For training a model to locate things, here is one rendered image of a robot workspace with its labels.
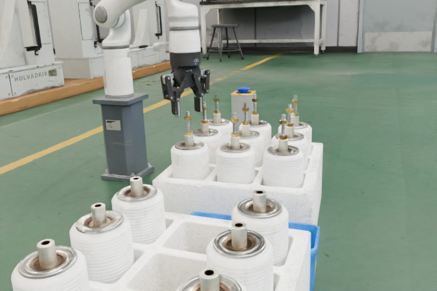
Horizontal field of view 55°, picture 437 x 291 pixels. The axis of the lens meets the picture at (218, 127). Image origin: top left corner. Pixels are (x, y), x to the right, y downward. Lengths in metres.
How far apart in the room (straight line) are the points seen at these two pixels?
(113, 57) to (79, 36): 2.32
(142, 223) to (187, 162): 0.29
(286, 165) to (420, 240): 0.42
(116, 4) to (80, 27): 2.36
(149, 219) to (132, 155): 0.76
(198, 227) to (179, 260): 0.12
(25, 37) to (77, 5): 0.59
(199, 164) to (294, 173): 0.23
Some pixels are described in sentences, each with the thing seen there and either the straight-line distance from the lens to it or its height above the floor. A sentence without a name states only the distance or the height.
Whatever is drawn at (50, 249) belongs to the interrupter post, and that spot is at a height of 0.28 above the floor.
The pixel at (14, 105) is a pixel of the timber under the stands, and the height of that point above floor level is 0.04.
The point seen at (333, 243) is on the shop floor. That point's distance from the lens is 1.14.
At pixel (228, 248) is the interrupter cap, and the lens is 0.61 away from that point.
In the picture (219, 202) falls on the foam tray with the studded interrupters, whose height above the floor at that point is 0.14.
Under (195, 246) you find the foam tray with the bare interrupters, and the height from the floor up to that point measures 0.13.
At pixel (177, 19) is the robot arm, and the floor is 0.56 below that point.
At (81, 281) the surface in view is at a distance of 0.63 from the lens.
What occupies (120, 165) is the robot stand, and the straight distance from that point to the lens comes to 1.55.
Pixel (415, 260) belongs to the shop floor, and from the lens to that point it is 1.12.
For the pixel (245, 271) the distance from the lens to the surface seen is 0.59.
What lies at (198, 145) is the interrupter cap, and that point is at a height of 0.25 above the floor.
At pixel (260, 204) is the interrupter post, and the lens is 0.71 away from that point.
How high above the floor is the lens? 0.57
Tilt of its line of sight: 15 degrees down
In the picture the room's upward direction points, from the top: 2 degrees counter-clockwise
